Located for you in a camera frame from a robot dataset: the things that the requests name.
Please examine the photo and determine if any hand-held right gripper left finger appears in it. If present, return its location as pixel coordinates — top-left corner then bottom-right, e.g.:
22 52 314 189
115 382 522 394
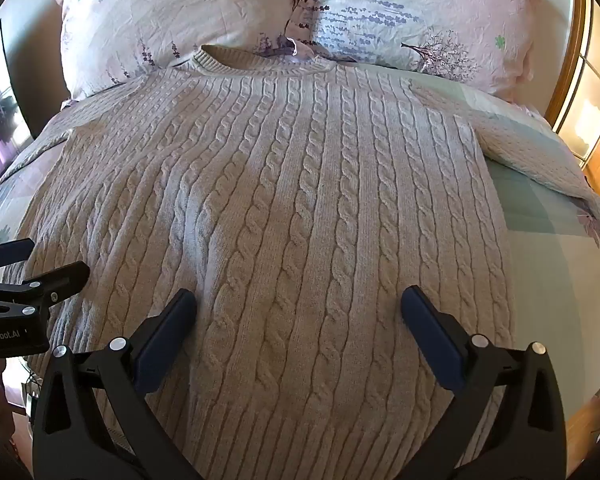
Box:
32 288 205 480

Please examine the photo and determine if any wooden framed window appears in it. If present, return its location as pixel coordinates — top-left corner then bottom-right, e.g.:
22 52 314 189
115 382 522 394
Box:
546 0 600 203

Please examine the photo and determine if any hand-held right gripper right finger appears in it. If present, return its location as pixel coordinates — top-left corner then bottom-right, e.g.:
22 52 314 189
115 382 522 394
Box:
401 285 566 480

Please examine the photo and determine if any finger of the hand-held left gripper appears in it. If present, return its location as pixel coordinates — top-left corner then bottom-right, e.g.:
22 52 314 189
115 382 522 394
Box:
0 238 35 269
0 261 91 317

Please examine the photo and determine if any beige cable-knit sweater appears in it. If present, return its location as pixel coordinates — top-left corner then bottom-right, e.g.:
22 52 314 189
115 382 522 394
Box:
0 44 600 480

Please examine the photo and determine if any patchwork bed sheet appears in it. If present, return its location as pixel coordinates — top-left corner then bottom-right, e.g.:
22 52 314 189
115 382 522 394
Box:
0 67 600 441

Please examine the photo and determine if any pink floral pillow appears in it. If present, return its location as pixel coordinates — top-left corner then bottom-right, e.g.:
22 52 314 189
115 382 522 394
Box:
285 0 555 103
56 0 301 107

